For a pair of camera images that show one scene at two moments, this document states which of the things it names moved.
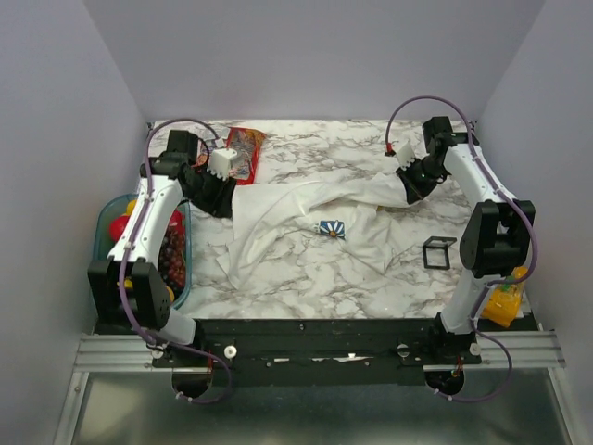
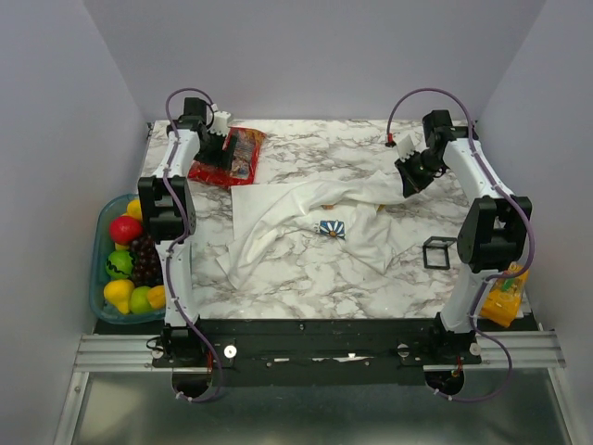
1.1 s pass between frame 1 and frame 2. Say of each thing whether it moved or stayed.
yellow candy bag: stayed
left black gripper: moved
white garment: stayed
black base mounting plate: stayed
